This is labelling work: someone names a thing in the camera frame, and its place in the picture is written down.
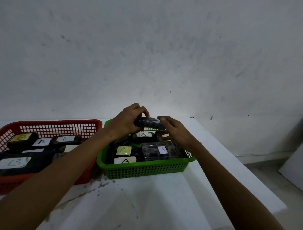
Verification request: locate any person's right hand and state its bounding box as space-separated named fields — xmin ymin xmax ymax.
xmin=157 ymin=115 xmax=202 ymax=152

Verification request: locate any person's left hand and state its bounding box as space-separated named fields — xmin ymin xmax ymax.
xmin=105 ymin=102 xmax=150 ymax=141

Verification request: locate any black bagged roll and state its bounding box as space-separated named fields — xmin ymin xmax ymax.
xmin=133 ymin=116 xmax=167 ymax=131

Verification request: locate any black packet labelled A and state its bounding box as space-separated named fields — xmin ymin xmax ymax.
xmin=105 ymin=155 xmax=142 ymax=165
xmin=108 ymin=145 xmax=142 ymax=157

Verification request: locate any green plastic mesh basket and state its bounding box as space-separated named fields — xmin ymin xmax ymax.
xmin=96 ymin=119 xmax=196 ymax=180

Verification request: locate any black packet white B label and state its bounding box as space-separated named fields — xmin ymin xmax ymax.
xmin=49 ymin=134 xmax=82 ymax=146
xmin=21 ymin=148 xmax=45 ymax=154

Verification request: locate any red plastic mesh basket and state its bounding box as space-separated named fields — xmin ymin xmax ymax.
xmin=0 ymin=119 xmax=103 ymax=195

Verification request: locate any large black packet labelled B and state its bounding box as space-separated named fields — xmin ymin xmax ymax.
xmin=0 ymin=149 xmax=57 ymax=177

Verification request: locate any small black box yellow label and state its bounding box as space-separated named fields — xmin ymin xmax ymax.
xmin=8 ymin=132 xmax=39 ymax=149

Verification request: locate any person's left forearm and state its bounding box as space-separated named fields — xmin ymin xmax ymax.
xmin=0 ymin=128 xmax=119 ymax=230

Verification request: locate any person's right forearm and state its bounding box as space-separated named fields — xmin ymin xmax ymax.
xmin=188 ymin=141 xmax=286 ymax=230

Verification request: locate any white board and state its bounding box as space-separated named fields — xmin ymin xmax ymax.
xmin=278 ymin=143 xmax=303 ymax=192

